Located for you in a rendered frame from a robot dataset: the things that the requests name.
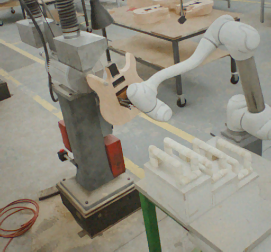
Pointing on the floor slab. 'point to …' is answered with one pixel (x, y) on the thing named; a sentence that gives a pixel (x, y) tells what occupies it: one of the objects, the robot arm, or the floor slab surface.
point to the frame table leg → (151, 224)
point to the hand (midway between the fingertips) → (124, 95)
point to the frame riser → (103, 212)
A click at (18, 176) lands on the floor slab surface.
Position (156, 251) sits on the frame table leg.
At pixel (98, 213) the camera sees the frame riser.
